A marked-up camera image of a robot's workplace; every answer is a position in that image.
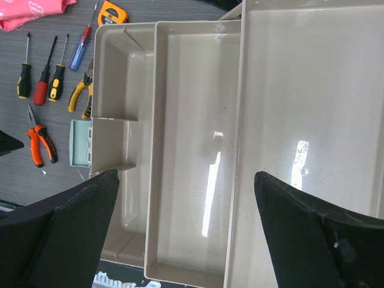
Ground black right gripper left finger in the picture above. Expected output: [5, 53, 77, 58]
[1, 169, 119, 287]

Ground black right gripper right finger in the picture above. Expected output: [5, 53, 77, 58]
[254, 171, 383, 287]

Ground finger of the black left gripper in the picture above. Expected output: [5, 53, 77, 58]
[0, 131, 24, 156]

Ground orange handled small pliers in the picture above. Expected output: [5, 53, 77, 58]
[26, 102, 58, 168]

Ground yellow black screwdriver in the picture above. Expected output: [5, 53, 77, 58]
[17, 33, 32, 99]
[48, 34, 69, 102]

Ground red black screwdriver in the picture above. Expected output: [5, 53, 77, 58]
[33, 36, 58, 106]

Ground grey green toolbox latch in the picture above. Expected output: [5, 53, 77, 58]
[69, 120, 92, 168]

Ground yellow handled long nose pliers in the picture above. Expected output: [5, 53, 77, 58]
[68, 59, 94, 119]

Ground blue handled screwdriver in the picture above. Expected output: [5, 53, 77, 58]
[68, 1, 98, 71]

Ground translucent brown plastic toolbox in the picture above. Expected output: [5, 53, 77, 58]
[90, 1, 383, 287]

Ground pink printed cloth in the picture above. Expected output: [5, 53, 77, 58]
[1, 0, 77, 32]

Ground yellow tape measure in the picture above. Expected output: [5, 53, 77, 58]
[97, 1, 129, 26]

